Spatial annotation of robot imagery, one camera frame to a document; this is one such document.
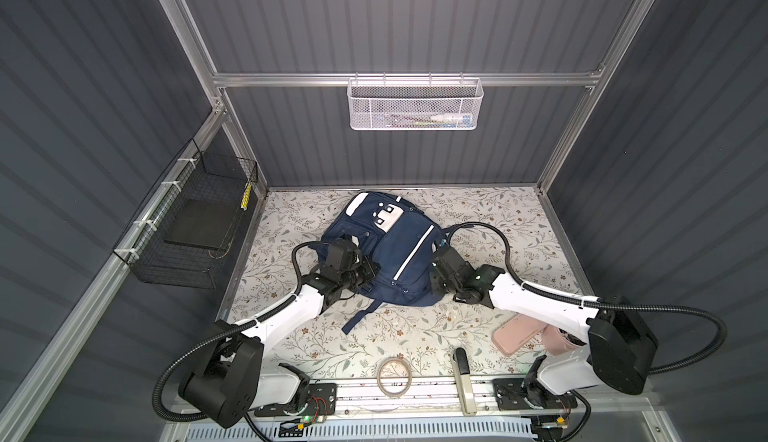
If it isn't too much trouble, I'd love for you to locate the navy blue student backpack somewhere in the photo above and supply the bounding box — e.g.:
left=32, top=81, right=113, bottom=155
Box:
left=317, top=192, right=446, bottom=334

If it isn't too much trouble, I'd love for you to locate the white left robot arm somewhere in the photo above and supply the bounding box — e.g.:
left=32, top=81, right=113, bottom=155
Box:
left=152, top=237, right=380, bottom=428

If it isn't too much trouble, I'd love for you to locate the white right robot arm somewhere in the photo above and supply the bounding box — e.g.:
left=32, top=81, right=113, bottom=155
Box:
left=430, top=246, right=658, bottom=408

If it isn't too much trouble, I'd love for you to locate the pink pencil case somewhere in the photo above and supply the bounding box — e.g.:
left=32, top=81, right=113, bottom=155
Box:
left=491, top=314, right=547, bottom=357

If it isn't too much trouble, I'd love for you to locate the beige stapler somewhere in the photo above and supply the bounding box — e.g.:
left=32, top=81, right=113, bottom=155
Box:
left=451, top=347, right=477, bottom=416

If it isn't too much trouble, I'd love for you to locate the clear tape roll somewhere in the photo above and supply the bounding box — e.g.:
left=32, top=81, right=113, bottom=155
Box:
left=376, top=356, right=413, bottom=399

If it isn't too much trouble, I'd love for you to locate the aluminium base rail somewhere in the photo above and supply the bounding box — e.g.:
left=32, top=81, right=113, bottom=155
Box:
left=176, top=374, right=655, bottom=419

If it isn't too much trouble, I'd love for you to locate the black wire basket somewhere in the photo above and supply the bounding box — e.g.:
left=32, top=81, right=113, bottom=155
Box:
left=113, top=142, right=259, bottom=290

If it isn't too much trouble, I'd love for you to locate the white wire mesh basket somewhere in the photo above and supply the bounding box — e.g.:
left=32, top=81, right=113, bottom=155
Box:
left=346, top=76, right=484, bottom=132

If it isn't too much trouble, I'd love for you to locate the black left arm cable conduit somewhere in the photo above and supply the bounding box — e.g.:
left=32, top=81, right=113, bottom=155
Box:
left=151, top=239, right=337, bottom=442

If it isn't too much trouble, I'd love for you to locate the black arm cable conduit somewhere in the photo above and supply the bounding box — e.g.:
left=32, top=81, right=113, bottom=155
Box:
left=443, top=221, right=728, bottom=376
left=151, top=239, right=337, bottom=442

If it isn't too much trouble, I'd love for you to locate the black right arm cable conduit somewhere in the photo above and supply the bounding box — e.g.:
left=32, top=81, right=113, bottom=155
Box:
left=443, top=221, right=728, bottom=376

